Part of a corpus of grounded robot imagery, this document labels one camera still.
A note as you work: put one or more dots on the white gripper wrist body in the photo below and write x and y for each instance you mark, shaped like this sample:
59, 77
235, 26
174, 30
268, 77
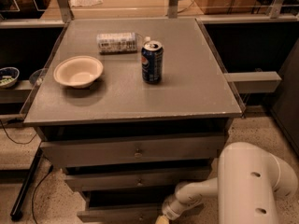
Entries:
168, 208

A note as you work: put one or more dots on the grey bottom drawer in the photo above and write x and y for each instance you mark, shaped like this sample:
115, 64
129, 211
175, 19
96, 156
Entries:
136, 205

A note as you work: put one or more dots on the grey drawer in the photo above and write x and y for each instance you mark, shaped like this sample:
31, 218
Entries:
121, 151
136, 179
136, 205

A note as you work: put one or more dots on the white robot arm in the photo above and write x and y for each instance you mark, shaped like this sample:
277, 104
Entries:
249, 181

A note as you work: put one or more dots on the grey top drawer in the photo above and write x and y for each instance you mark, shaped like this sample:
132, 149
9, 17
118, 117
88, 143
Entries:
121, 151

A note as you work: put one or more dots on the grey middle drawer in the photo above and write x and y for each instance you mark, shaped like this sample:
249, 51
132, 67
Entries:
136, 179

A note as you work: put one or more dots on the grey drawer cabinet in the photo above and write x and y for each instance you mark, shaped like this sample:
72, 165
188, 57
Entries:
192, 99

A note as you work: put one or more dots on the grey side shelf beam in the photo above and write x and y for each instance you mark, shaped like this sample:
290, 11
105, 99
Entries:
254, 82

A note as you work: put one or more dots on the black metal floor bar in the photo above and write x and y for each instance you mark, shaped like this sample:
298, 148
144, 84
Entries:
16, 213

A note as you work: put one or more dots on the blue pepsi can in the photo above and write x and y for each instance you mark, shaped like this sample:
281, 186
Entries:
152, 61

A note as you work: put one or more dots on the white paper bowl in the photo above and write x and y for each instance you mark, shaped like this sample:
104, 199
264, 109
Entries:
78, 72

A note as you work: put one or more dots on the clear plastic water bottle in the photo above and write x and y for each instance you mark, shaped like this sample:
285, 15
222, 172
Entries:
113, 43

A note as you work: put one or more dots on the dark round dish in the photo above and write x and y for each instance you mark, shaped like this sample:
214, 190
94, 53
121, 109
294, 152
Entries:
38, 76

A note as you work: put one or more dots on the small blue patterned bowl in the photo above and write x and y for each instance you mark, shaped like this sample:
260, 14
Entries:
8, 77

